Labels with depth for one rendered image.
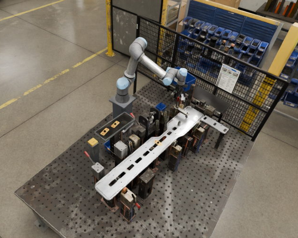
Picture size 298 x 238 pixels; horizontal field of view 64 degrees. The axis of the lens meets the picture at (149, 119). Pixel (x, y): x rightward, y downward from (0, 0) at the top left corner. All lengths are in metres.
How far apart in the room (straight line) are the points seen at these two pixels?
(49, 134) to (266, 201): 3.08
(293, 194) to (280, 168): 0.40
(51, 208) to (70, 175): 0.34
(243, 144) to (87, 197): 1.79
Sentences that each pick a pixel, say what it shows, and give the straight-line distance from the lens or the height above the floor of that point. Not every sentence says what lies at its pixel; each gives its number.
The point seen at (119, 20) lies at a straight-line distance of 4.90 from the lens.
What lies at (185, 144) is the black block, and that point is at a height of 0.90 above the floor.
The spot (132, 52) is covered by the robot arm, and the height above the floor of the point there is 1.69.
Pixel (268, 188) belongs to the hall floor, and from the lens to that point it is 3.65.
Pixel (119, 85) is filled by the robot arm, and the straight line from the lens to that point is 2.38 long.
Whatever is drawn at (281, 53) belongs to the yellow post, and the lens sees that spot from 2.51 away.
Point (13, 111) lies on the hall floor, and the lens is 4.33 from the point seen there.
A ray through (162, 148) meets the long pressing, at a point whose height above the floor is 1.00.
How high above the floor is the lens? 2.75
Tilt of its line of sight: 45 degrees down
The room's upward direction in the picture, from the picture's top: 7 degrees clockwise
